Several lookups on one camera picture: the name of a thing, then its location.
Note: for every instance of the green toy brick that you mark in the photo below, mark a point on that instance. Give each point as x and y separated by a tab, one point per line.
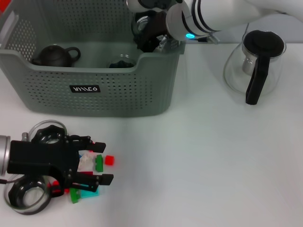
99	163
74	197

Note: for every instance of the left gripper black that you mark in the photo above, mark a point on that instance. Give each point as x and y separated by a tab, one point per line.
35	156

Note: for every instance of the white toy brick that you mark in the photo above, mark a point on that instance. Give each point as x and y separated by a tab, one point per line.
86	163

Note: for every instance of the small red toy cube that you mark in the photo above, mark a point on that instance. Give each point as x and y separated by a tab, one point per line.
109	160

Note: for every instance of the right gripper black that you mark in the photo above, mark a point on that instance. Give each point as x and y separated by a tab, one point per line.
158	23

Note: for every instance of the grey perforated plastic storage bin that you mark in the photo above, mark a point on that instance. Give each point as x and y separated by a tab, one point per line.
118	94

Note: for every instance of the teal square toy plate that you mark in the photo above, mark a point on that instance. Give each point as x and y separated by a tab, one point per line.
91	194

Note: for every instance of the dark clay teapot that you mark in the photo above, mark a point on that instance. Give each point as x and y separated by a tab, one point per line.
54	56

